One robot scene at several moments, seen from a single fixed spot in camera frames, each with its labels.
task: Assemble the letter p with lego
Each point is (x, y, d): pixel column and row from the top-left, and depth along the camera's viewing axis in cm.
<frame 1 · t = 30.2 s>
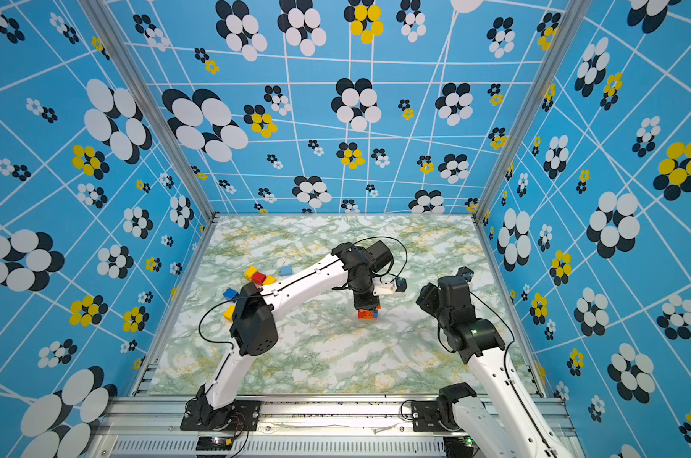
left hand: (376, 299, 84), fingers open
right hand: (434, 292, 78), fingers open
dark blue small lego brick: (376, 314, 91), point 3 cm above the table
yellow square lego brick: (248, 273, 102), point 3 cm above the table
dark blue lego brick: (230, 294, 97), point 2 cm above the table

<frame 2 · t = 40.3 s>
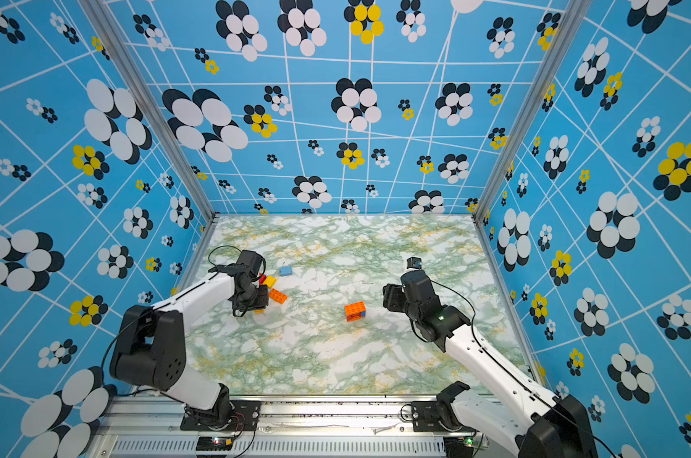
left hand: (264, 301, 91), fingers open
right hand: (396, 288, 81), fingers open
orange lego plate: (355, 308, 89), point 6 cm above the table
orange long lego plate: (278, 296, 98), on the table
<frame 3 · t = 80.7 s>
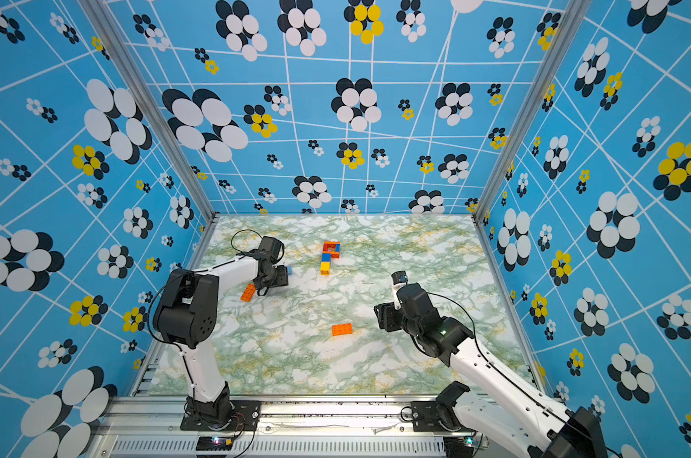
left hand: (281, 278, 101), fingers open
right hand: (388, 305, 79), fingers open
orange long lego plate: (342, 329, 90), on the table
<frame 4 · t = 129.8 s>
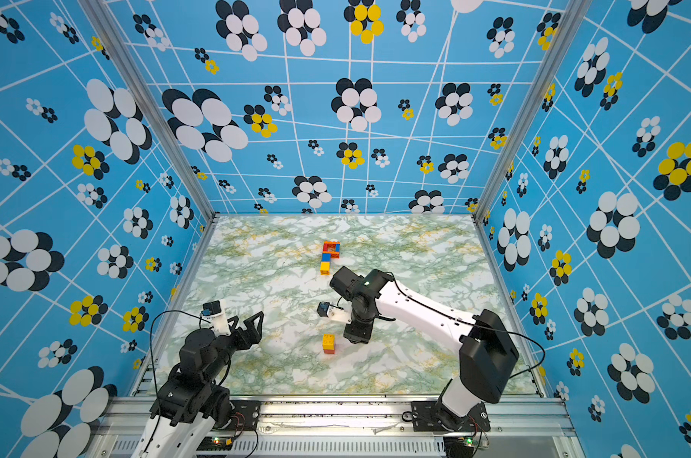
left hand: (253, 314, 78), fingers open
right hand: (359, 326, 79), fingers open
red square lego brick: (329, 351, 85), point 2 cm above the table
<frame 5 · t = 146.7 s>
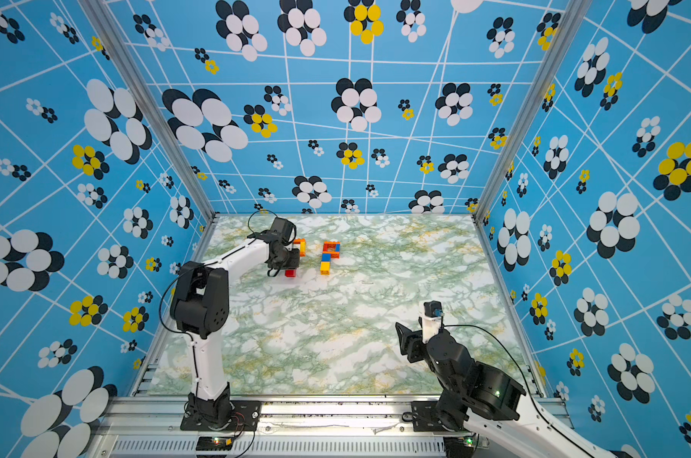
left hand: (296, 260, 101), fingers open
right hand: (411, 323, 72), fingers open
